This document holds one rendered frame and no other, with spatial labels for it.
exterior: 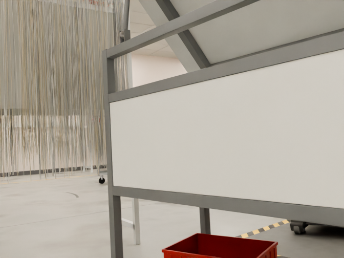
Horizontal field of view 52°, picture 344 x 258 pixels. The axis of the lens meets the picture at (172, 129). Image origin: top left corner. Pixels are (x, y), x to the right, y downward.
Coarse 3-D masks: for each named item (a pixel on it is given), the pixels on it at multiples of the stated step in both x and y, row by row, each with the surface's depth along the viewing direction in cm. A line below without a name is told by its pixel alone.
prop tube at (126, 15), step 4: (128, 0) 149; (124, 4) 149; (128, 4) 149; (124, 8) 149; (128, 8) 149; (124, 12) 148; (128, 12) 149; (124, 16) 148; (124, 20) 148; (124, 24) 147; (124, 28) 147; (120, 32) 148; (120, 36) 148
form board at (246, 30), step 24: (144, 0) 172; (192, 0) 157; (264, 0) 139; (288, 0) 134; (312, 0) 129; (336, 0) 124; (216, 24) 159; (240, 24) 153; (264, 24) 146; (288, 24) 141; (312, 24) 135; (336, 24) 130; (216, 48) 170; (240, 48) 162; (264, 48) 155
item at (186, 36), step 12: (156, 0) 163; (168, 0) 163; (168, 12) 164; (180, 36) 171; (192, 36) 172; (312, 36) 139; (192, 48) 172; (276, 48) 149; (204, 60) 176; (228, 60) 169
